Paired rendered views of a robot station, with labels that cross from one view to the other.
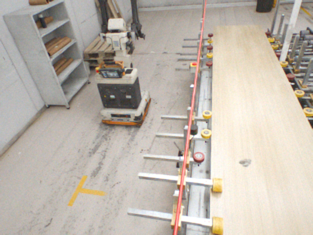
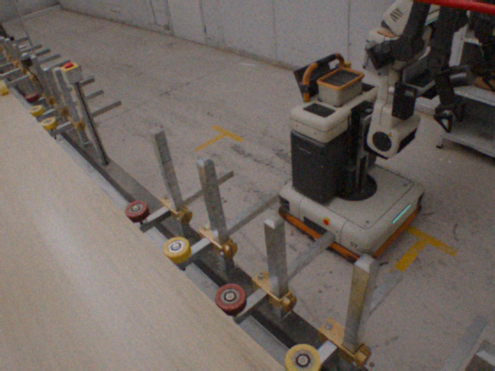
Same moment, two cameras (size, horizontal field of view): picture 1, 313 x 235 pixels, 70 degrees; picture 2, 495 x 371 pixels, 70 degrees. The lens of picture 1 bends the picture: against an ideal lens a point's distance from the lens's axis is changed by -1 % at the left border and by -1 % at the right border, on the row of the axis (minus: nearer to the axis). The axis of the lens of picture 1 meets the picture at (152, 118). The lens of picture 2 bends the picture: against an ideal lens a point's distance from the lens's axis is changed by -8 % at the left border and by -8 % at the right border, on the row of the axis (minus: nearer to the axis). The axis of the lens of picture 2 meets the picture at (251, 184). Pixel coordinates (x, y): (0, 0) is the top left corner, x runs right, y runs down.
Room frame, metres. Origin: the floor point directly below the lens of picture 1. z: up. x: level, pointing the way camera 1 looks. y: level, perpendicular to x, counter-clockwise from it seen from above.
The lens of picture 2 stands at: (3.36, -1.33, 1.73)
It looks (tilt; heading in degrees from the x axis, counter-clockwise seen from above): 39 degrees down; 125
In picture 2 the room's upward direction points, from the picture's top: 7 degrees counter-clockwise
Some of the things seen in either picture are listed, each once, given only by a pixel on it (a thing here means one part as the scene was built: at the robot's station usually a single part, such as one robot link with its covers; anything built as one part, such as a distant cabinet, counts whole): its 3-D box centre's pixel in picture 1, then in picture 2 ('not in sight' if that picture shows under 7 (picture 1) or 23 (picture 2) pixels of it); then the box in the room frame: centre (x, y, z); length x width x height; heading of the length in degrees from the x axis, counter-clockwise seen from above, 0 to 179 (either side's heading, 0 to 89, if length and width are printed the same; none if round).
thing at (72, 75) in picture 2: (194, 68); (72, 74); (1.85, -0.43, 1.18); 0.07 x 0.07 x 0.08; 73
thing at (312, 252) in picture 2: (195, 54); (285, 276); (3.02, -0.72, 0.80); 0.43 x 0.03 x 0.04; 73
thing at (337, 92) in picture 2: (115, 67); (340, 87); (2.77, 0.41, 0.87); 0.23 x 0.15 x 0.11; 74
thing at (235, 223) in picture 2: (194, 59); (229, 228); (2.78, -0.65, 0.83); 0.43 x 0.03 x 0.04; 73
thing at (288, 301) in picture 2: not in sight; (274, 291); (3.01, -0.79, 0.80); 0.14 x 0.06 x 0.05; 163
